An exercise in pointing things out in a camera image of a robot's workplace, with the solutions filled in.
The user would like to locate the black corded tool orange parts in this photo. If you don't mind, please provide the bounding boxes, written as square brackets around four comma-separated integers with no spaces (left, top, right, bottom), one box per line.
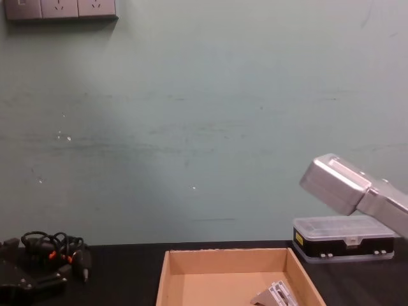
[20,231,93,283]

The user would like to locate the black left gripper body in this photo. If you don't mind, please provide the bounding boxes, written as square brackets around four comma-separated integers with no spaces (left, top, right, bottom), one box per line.
[0,254,36,306]

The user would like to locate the shallow brown cardboard tray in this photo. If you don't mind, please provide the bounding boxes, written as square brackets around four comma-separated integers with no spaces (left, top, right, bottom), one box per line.
[155,247,328,306]

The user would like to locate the black table cloth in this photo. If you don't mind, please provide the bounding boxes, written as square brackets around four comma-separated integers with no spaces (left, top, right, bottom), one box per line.
[0,239,408,306]

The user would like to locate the grey wall socket panel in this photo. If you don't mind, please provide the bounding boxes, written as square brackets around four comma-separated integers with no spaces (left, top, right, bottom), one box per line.
[3,0,119,22]

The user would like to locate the clear plastic case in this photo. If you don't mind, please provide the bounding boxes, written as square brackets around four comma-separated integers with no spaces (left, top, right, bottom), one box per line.
[292,215,396,264]

